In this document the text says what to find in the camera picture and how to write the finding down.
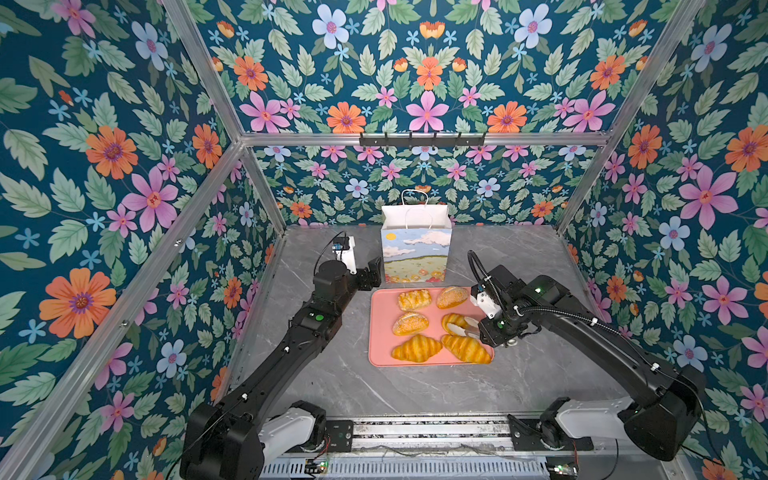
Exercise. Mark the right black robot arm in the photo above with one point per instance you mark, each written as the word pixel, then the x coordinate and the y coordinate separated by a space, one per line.
pixel 662 401

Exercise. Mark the braided bread loaf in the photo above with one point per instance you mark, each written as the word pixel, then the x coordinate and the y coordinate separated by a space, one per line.
pixel 413 300

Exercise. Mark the pink plastic tray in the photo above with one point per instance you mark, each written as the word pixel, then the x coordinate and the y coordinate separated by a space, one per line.
pixel 385 311

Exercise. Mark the painted landscape paper bag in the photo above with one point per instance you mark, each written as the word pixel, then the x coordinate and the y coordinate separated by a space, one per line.
pixel 415 238

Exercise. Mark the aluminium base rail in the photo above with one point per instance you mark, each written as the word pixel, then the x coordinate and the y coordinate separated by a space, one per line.
pixel 301 445

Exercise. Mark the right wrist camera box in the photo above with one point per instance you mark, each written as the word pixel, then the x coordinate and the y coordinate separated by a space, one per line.
pixel 485 302

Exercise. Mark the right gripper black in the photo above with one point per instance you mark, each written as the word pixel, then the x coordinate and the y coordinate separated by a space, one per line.
pixel 488 336

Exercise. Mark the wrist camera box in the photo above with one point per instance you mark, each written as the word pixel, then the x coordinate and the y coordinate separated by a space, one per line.
pixel 485 302
pixel 343 249

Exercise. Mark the large croissant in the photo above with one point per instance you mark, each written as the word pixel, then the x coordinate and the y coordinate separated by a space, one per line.
pixel 418 349
pixel 466 349

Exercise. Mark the aluminium cage frame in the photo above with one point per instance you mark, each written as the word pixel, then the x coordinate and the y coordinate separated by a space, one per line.
pixel 107 135

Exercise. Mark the sesame bun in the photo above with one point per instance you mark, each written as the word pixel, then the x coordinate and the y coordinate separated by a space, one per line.
pixel 410 323
pixel 451 297

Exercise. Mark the sesame bun far right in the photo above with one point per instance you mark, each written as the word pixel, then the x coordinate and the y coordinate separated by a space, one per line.
pixel 451 297

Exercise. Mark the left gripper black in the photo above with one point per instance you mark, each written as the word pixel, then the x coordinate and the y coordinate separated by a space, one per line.
pixel 374 272

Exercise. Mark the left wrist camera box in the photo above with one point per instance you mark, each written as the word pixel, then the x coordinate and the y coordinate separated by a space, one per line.
pixel 343 249

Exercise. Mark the small croissant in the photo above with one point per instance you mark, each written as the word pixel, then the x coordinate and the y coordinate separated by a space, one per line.
pixel 455 324

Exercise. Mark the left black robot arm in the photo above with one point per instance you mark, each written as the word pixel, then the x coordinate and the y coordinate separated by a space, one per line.
pixel 282 360

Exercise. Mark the black hook rail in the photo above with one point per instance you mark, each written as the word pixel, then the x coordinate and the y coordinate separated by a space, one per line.
pixel 409 140

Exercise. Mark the sesame bun near left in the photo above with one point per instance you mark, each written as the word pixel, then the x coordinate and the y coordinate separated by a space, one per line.
pixel 410 323

